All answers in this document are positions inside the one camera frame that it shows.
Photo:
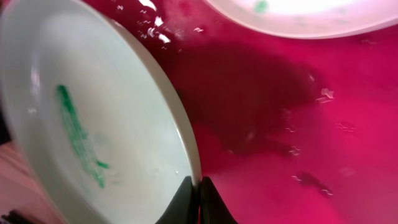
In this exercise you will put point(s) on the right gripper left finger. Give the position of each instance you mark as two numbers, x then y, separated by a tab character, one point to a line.
183	208

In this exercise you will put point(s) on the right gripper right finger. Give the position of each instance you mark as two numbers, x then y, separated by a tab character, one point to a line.
212	207

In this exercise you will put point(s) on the white plate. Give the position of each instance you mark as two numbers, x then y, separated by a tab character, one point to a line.
310	19
95	116

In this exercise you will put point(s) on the red plastic tray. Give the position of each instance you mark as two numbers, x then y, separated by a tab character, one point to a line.
289	131

